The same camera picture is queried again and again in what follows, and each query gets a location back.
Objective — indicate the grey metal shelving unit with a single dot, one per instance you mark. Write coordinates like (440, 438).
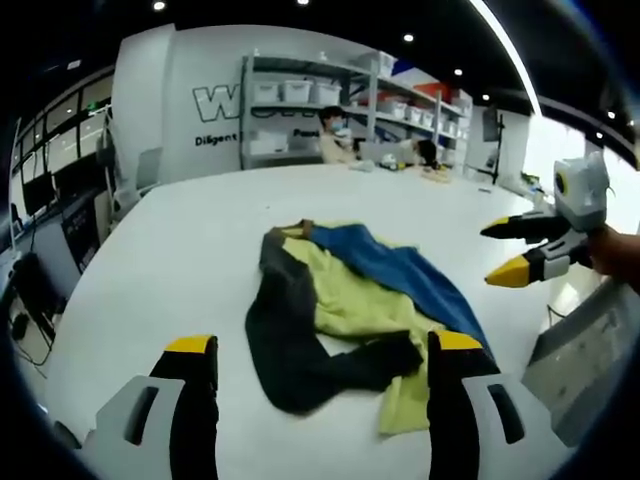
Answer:
(360, 112)

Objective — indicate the black office chair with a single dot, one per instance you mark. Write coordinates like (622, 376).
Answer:
(35, 295)

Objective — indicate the row of white storage boxes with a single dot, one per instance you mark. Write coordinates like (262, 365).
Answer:
(297, 91)

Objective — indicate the black computer monitor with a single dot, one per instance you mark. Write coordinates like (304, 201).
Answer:
(37, 192)

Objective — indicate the ceiling light strip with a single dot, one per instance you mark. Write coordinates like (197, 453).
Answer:
(510, 55)

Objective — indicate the dark standing banner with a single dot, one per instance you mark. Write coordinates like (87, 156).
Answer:
(80, 235)

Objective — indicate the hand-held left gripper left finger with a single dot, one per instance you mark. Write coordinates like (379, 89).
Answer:
(130, 430)

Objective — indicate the grey template board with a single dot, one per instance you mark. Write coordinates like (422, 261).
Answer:
(585, 360)

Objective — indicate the grey chair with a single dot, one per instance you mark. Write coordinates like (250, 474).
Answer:
(149, 167)

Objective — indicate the person's right hand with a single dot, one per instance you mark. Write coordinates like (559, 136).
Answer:
(617, 252)

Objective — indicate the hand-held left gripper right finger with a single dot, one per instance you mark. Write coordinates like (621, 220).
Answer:
(475, 430)

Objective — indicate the wooden items on table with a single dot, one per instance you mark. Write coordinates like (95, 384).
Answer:
(436, 175)

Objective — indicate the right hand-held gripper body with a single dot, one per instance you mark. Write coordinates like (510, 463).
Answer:
(582, 195)

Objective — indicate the blue yellow grey garment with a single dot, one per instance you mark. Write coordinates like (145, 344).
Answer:
(350, 295)

